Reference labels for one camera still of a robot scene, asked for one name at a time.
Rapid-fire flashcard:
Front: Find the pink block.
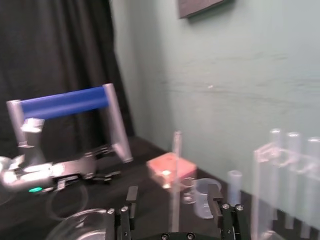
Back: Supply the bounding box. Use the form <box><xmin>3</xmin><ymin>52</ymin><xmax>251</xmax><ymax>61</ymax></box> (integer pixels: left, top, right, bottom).
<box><xmin>146</xmin><ymin>152</ymin><xmax>198</xmax><ymax>191</ymax></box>

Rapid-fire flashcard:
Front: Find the clear plastic measuring cup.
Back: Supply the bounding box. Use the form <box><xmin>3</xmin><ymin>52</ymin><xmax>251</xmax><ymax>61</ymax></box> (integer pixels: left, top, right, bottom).
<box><xmin>193</xmin><ymin>177</ymin><xmax>224</xmax><ymax>220</ymax></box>

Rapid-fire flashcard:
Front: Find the blue bar silver stand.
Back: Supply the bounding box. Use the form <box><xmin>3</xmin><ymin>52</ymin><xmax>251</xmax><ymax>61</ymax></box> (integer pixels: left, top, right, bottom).
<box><xmin>6</xmin><ymin>83</ymin><xmax>135</xmax><ymax>163</ymax></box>

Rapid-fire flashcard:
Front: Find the dark wall panel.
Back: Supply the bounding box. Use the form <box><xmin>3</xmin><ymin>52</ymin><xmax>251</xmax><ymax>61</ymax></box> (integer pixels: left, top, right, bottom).
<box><xmin>177</xmin><ymin>0</ymin><xmax>236</xmax><ymax>20</ymax></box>

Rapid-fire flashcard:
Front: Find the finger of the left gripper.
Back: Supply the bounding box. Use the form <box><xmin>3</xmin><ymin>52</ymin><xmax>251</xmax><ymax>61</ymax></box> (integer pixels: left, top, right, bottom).
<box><xmin>84</xmin><ymin>146</ymin><xmax>115</xmax><ymax>161</ymax></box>
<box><xmin>86</xmin><ymin>170</ymin><xmax>123</xmax><ymax>186</ymax></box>

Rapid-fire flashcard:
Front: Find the black curtain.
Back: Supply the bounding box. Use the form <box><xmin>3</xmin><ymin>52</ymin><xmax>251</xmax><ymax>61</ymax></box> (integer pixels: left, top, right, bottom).
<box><xmin>0</xmin><ymin>0</ymin><xmax>137</xmax><ymax>163</ymax></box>

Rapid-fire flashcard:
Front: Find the small plastic measuring cylinder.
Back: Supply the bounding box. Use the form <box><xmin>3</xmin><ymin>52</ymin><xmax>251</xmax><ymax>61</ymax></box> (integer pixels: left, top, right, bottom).
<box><xmin>226</xmin><ymin>170</ymin><xmax>244</xmax><ymax>206</ymax></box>

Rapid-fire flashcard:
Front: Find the clear petri dish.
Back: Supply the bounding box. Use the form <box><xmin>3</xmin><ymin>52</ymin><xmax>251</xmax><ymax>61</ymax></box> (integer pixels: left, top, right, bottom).
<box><xmin>46</xmin><ymin>184</ymin><xmax>90</xmax><ymax>219</ymax></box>

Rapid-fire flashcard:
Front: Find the large glass dish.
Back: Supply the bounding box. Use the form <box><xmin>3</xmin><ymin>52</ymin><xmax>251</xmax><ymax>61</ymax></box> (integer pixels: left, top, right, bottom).
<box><xmin>45</xmin><ymin>208</ymin><xmax>118</xmax><ymax>240</ymax></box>

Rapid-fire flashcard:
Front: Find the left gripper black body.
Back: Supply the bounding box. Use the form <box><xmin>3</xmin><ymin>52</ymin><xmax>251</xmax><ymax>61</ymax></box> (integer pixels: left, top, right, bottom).
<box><xmin>49</xmin><ymin>154</ymin><xmax>99</xmax><ymax>187</ymax></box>

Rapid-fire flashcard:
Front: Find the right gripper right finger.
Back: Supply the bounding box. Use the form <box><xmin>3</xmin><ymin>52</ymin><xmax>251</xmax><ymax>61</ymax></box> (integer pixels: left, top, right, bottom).
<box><xmin>207</xmin><ymin>183</ymin><xmax>251</xmax><ymax>240</ymax></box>

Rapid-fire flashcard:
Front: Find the clear acrylic test tube rack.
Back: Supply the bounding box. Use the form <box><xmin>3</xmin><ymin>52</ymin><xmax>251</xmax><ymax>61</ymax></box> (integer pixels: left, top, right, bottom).
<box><xmin>250</xmin><ymin>142</ymin><xmax>320</xmax><ymax>240</ymax></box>

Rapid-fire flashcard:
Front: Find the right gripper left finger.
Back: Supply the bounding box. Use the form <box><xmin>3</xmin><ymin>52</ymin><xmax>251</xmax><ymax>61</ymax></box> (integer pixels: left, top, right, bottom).
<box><xmin>107</xmin><ymin>186</ymin><xmax>139</xmax><ymax>240</ymax></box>

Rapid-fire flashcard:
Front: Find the small glass beaker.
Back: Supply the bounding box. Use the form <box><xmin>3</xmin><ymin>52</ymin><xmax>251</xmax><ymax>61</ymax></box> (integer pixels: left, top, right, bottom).
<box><xmin>181</xmin><ymin>176</ymin><xmax>199</xmax><ymax>205</ymax></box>

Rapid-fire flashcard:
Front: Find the clear test tube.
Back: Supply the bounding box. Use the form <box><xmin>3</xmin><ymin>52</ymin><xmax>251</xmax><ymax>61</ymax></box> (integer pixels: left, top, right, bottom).
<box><xmin>284</xmin><ymin>131</ymin><xmax>303</xmax><ymax>230</ymax></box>
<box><xmin>301</xmin><ymin>136</ymin><xmax>320</xmax><ymax>239</ymax></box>
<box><xmin>269</xmin><ymin>128</ymin><xmax>284</xmax><ymax>226</ymax></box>

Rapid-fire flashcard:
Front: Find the black table cloth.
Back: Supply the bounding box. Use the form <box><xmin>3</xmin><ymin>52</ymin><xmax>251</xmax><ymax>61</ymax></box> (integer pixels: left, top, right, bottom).
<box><xmin>0</xmin><ymin>136</ymin><xmax>320</xmax><ymax>240</ymax></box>

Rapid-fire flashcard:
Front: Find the clear glass thermometer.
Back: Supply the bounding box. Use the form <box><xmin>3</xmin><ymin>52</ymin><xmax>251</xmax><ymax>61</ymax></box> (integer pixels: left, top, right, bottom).
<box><xmin>170</xmin><ymin>130</ymin><xmax>183</xmax><ymax>233</ymax></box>

